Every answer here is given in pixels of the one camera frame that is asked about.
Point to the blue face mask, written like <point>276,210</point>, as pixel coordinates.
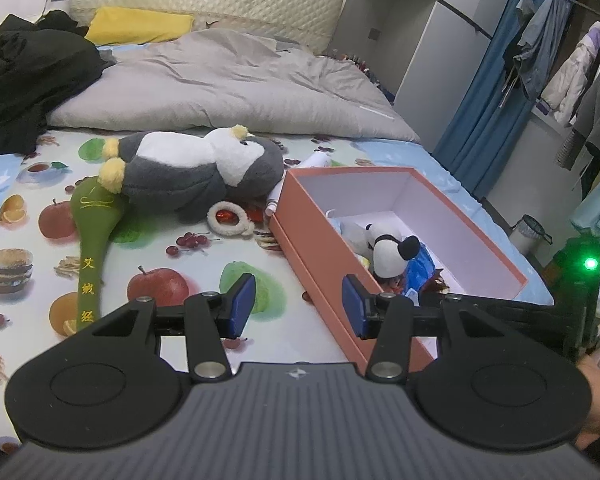
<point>334,222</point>

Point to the blue curtain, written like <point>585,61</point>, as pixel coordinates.
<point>485,110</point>

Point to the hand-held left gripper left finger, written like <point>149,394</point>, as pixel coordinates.
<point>242,306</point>

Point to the white tube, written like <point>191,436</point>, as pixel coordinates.
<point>272,202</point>

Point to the hanging denim garment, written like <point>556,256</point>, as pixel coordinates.
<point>535,50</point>

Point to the red foil wrapper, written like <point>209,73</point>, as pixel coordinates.
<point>226,217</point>

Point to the grey white penguin plush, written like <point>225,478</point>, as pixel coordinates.
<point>180,170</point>

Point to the black rail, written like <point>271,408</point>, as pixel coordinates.
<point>465,17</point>

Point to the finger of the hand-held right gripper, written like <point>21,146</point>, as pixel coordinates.
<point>522,315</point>

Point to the row of small bottles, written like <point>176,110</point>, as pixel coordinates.
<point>352,60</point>

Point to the hanging white jacket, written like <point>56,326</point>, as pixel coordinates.
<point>575,75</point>

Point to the dark wall switch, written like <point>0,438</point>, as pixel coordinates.
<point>374,34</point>

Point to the small white trash bin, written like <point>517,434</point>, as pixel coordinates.
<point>527,235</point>

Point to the orange cardboard box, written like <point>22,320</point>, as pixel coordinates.
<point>320,240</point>

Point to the white wardrobe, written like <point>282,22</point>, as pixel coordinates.
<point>430,60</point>

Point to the green massage hammer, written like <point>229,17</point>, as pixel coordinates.
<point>92,240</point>

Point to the yellow pillow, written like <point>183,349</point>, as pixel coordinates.
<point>135,25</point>

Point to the blue snack bag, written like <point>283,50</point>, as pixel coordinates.
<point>420,270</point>

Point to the grey duvet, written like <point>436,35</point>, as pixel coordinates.
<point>230,80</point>

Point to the black clothing pile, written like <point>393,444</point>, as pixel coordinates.
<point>30,75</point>

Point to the small panda plush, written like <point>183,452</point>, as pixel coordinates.
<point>385,255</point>

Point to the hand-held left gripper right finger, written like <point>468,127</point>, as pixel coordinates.
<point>352,311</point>

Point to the small black cloth bundle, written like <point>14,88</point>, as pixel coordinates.
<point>60,20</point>

